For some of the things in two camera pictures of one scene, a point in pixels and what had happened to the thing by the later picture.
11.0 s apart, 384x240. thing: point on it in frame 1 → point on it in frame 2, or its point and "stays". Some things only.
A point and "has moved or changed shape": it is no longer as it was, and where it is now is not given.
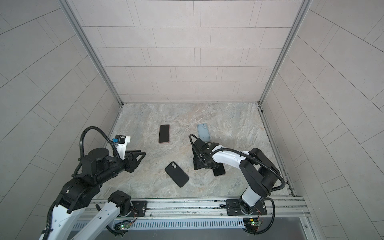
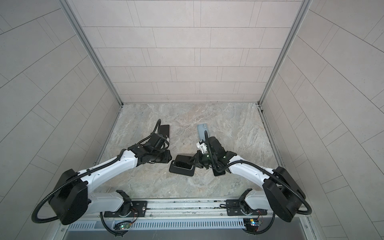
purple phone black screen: [164, 133] stays
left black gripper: [130, 159] → [167, 158]
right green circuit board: [251, 224] stays
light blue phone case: [203, 133] stays
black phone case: [176, 174] has moved or changed shape
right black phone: [219, 170] stays
